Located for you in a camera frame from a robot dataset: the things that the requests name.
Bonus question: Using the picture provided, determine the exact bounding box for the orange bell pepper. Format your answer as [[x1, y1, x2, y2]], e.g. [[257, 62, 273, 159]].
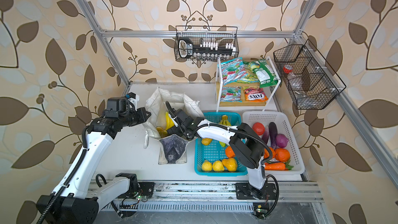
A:
[[275, 148, 291, 163]]

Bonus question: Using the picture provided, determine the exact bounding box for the purple onion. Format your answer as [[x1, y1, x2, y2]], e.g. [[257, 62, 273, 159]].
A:
[[276, 134, 289, 148]]

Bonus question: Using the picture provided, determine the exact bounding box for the red Fox's candy bag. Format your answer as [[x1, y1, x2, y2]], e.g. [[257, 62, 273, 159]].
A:
[[243, 87, 268, 103]]

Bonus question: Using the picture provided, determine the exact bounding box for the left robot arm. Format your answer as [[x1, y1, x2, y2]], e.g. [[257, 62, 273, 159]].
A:
[[36, 93, 151, 224]]

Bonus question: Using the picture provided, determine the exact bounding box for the purple eggplant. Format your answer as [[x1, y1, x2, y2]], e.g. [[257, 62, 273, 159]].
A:
[[262, 122, 278, 149]]

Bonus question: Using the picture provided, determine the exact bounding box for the black wire basket back wall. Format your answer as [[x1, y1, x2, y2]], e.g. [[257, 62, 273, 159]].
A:
[[174, 24, 239, 62]]

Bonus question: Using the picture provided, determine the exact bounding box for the yellow pear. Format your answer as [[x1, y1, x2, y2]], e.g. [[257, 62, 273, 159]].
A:
[[222, 158, 238, 172]]

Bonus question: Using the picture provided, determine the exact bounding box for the orange fruit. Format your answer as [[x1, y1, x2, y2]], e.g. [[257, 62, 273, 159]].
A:
[[225, 146, 235, 158]]

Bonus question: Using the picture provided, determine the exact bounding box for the yellow lemon front left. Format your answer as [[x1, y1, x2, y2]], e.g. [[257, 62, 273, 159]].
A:
[[201, 160, 212, 172]]

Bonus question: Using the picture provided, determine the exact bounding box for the teal plastic basket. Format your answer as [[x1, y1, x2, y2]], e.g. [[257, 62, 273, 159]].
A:
[[194, 112, 247, 177]]

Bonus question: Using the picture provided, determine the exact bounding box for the black wire basket wall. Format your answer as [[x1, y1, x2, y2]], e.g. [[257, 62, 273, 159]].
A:
[[174, 24, 239, 62], [273, 38, 346, 110]]

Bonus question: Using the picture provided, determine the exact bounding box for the teal candy bag lower shelf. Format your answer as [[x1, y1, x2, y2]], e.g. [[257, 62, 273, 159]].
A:
[[220, 87, 241, 102]]

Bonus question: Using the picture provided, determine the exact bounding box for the teal candy bag top shelf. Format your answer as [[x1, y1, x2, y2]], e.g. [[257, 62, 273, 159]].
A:
[[221, 58, 247, 85]]

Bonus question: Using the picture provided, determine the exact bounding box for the black wire basket right wall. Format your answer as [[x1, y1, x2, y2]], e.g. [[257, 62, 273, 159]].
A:
[[273, 38, 346, 110]]

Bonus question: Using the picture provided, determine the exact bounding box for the black tool set in basket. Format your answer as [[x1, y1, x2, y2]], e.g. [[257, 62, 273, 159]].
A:
[[174, 37, 238, 60]]

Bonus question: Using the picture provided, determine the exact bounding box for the yellow banana bunch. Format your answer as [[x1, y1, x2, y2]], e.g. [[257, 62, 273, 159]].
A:
[[156, 112, 175, 138]]

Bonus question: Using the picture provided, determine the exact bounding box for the white plastic basket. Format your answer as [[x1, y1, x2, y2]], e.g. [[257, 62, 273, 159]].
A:
[[242, 111, 305, 175]]

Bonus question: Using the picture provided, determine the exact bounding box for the teal candy bag shelf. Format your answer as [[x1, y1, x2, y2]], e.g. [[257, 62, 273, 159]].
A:
[[220, 87, 241, 102], [221, 58, 247, 85]]

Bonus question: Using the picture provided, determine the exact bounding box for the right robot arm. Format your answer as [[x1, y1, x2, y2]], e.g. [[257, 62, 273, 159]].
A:
[[167, 110, 279, 200]]

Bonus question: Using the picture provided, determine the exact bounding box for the white wire shelf rack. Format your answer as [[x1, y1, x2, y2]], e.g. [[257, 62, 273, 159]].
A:
[[215, 56, 282, 113]]

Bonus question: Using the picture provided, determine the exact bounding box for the green snack bag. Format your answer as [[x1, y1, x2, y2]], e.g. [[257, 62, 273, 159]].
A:
[[249, 60, 278, 88]]

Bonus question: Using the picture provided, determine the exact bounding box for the red tomato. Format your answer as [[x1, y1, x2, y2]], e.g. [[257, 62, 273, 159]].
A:
[[252, 122, 265, 136]]

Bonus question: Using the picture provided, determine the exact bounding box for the white fabric grocery bag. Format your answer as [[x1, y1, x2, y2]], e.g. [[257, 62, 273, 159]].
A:
[[144, 88, 204, 165]]

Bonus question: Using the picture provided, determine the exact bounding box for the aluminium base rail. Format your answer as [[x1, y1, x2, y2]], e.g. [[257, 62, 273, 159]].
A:
[[66, 180, 324, 214]]

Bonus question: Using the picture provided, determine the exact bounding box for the orange carrot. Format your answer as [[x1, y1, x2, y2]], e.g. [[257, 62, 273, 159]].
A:
[[264, 162, 294, 171]]

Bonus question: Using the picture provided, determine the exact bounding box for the plastic bottle red cap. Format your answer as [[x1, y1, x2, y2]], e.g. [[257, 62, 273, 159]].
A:
[[283, 64, 303, 90]]

